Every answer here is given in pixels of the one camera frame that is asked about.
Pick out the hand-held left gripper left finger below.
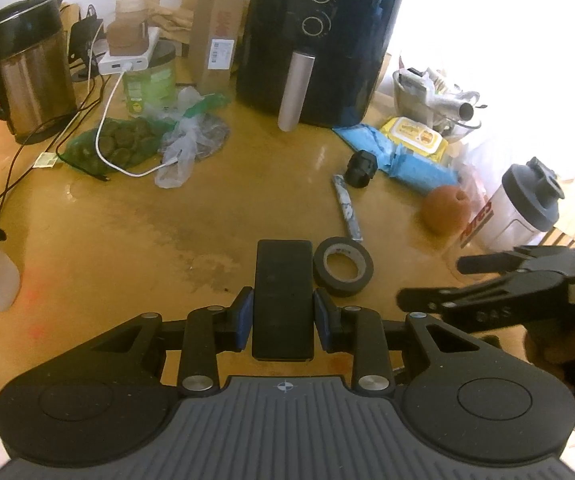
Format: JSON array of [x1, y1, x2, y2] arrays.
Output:
[[74, 286, 255, 395]]

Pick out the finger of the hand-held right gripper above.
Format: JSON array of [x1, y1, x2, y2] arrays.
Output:
[[397, 270, 569, 334], [455, 244, 575, 276]]

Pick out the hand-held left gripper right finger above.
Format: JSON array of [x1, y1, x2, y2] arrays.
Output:
[[313, 286, 505, 395]]

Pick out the person's right hand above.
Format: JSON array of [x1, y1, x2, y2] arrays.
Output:
[[522, 321, 575, 388]]

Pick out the black electrical tape roll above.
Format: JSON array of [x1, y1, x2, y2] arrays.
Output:
[[313, 236, 375, 297]]

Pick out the shaker bottle with grey lid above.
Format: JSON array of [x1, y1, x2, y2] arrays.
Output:
[[442, 156, 567, 283]]

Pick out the orange fruit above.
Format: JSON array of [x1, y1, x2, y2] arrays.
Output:
[[421, 184, 471, 235]]

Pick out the marbled grey stick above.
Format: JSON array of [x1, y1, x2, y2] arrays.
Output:
[[333, 174, 363, 241]]

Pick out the blue plastic packet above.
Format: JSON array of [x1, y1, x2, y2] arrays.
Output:
[[334, 124, 461, 195]]

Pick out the black cylindrical cap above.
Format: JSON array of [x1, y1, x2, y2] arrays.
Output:
[[343, 149, 379, 189]]

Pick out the yellow wet wipes pack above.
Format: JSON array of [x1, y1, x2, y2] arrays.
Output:
[[381, 115, 449, 162]]

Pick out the bowl of assorted utensils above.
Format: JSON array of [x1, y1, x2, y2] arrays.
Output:
[[391, 64, 488, 138]]

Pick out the clear crumpled plastic bag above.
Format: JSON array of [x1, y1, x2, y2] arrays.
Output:
[[154, 86, 232, 190]]

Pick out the green mesh bag of discs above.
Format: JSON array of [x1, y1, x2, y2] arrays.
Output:
[[64, 116, 162, 172]]

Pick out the green jar with black lid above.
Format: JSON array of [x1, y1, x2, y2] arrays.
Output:
[[121, 42, 176, 115]]

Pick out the black air fryer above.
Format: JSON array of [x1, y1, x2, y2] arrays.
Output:
[[234, 0, 404, 134]]

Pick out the white power bank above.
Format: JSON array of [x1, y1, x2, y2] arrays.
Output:
[[98, 27, 161, 75]]

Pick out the tall brown cardboard box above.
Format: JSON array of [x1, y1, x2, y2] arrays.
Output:
[[187, 0, 259, 95]]

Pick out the brown paper bag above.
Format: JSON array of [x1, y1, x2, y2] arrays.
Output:
[[144, 0, 199, 58]]

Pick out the steel electric kettle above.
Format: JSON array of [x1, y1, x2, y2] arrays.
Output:
[[0, 0, 79, 147]]

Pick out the white charging cable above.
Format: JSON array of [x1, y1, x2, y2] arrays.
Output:
[[94, 24, 184, 179]]

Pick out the thin black cable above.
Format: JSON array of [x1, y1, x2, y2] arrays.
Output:
[[0, 74, 113, 242]]

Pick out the black wall charger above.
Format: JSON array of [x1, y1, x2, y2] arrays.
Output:
[[68, 4, 104, 82]]

